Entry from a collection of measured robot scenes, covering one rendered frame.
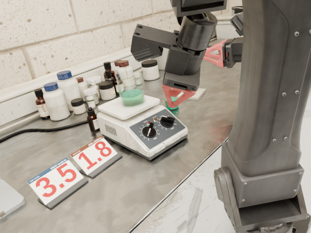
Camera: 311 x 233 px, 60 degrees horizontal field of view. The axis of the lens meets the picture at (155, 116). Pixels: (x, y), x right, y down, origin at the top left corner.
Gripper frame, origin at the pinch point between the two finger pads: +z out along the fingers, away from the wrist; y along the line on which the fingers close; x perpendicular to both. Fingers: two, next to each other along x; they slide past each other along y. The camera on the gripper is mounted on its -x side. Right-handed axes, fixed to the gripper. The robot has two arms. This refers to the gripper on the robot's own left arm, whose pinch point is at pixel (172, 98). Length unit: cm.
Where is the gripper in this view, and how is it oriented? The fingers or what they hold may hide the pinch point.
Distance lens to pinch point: 59.6
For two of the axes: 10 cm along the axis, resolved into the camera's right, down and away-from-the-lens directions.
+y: -1.5, 7.2, -6.8
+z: -2.0, 6.5, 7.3
